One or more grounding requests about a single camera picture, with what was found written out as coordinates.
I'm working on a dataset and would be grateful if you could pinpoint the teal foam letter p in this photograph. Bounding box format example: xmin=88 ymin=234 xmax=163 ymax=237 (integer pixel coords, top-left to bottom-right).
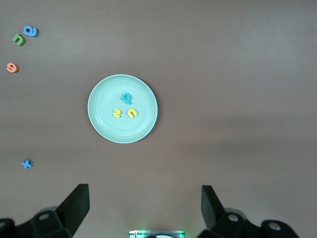
xmin=120 ymin=93 xmax=133 ymax=105

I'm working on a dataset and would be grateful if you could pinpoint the light green plate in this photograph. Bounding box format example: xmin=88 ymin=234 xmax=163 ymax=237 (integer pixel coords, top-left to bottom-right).
xmin=87 ymin=74 xmax=159 ymax=144

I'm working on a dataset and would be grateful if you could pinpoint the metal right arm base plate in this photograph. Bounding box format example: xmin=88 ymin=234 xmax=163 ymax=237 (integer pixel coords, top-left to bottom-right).
xmin=128 ymin=230 xmax=186 ymax=238

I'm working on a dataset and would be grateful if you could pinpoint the green foam letter u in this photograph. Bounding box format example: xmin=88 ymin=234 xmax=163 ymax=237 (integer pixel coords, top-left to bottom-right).
xmin=12 ymin=33 xmax=26 ymax=47

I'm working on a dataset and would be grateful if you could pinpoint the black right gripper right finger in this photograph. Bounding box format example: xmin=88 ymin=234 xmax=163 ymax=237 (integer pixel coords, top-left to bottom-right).
xmin=197 ymin=184 xmax=300 ymax=238

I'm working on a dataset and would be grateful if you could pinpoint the blue foam letter a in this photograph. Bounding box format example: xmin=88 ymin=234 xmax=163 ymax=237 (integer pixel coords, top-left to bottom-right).
xmin=23 ymin=25 xmax=39 ymax=38

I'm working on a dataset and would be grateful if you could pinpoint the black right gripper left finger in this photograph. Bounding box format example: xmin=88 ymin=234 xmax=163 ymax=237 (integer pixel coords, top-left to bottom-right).
xmin=0 ymin=183 xmax=90 ymax=238

